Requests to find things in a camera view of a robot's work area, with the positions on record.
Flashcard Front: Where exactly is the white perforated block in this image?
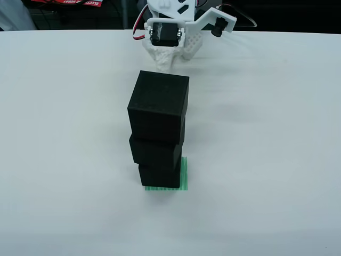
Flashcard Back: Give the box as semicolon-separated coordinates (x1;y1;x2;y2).
181;31;203;61

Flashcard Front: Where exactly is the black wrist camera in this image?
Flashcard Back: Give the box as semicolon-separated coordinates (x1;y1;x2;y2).
210;16;229;38

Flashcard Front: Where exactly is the green striped square marker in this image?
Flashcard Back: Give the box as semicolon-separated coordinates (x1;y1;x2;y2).
144;156;189;191

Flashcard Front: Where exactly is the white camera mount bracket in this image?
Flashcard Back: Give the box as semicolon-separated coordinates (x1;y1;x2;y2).
185;7;237;34

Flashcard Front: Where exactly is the red printed package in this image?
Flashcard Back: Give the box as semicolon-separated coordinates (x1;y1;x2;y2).
31;0;103;7

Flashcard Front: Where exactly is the black cube with scuff mark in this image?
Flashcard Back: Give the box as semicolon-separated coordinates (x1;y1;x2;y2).
138;163;182;189

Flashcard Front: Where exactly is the red white black servo cable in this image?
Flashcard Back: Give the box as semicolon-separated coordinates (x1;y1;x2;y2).
132;4;150;41

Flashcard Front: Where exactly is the pale camera cable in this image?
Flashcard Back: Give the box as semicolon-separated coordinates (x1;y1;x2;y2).
215;4;258;28

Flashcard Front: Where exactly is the pale plastic cover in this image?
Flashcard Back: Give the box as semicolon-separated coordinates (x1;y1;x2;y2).
0;0;37;32

